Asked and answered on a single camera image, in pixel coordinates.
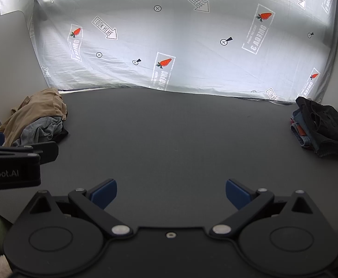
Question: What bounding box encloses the light grey rounded panel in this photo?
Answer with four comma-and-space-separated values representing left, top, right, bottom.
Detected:
0, 10, 46, 135

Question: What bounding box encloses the red folded cloth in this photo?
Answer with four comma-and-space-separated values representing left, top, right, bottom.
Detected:
291, 118, 306, 137

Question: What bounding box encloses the beige long-sleeve shirt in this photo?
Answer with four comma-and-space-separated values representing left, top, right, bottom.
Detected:
0, 88, 68, 147

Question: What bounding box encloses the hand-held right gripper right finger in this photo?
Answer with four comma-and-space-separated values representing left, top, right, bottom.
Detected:
211, 179, 330, 239

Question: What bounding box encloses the small black crumpled garment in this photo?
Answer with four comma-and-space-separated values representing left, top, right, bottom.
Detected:
53, 127, 69, 144

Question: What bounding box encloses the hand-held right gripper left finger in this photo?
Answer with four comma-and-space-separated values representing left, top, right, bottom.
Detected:
14, 179, 133, 239

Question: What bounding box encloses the grey crumpled garment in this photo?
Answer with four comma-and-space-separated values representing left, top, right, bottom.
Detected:
13, 116, 64, 147

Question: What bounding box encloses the white carrot-print sheet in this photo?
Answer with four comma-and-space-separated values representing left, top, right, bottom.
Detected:
0, 0, 338, 105

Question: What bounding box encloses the black folded garment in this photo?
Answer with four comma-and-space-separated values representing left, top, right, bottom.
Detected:
295, 96, 338, 158

